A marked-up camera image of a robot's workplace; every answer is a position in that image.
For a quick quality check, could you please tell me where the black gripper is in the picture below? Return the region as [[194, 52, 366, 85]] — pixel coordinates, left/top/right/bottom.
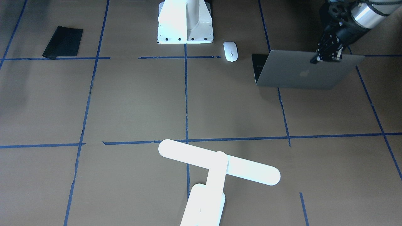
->
[[310, 2, 370, 64]]

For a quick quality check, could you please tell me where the grey laptop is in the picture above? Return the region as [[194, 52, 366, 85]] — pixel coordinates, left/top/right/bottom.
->
[[252, 50, 365, 89]]

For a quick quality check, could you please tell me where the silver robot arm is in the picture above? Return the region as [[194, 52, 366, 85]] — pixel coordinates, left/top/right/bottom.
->
[[310, 0, 401, 64]]

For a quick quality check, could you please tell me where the white computer mouse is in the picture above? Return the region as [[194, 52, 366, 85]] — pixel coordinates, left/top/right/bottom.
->
[[223, 41, 238, 62]]

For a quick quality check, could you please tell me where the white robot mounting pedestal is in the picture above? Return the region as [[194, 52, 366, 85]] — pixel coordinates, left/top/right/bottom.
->
[[157, 0, 214, 44]]

